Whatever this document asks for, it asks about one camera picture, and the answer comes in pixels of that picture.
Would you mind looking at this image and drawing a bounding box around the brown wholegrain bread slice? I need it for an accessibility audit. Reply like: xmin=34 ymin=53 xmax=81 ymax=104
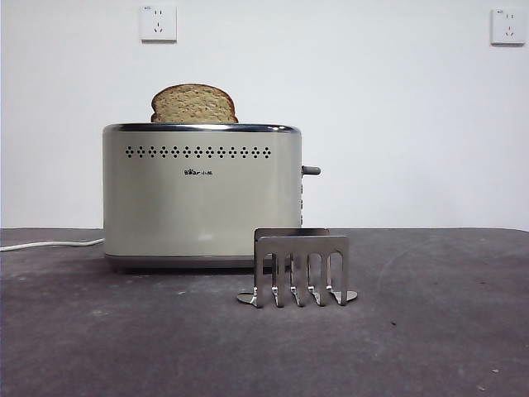
xmin=150 ymin=84 xmax=240 ymax=124

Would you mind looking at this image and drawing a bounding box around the white power cord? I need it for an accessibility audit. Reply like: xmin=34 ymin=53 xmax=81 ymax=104
xmin=0 ymin=237 xmax=106 ymax=253

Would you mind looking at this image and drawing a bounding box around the cream toaster with chrome rim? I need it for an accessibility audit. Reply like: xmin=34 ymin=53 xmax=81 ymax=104
xmin=102 ymin=122 xmax=305 ymax=275

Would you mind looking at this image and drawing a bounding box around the stainless steel toast rack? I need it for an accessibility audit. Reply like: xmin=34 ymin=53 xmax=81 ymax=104
xmin=236 ymin=227 xmax=360 ymax=309

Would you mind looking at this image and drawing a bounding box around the white wall socket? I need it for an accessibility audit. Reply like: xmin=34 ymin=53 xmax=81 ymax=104
xmin=489 ymin=8 xmax=525 ymax=46
xmin=139 ymin=5 xmax=178 ymax=44

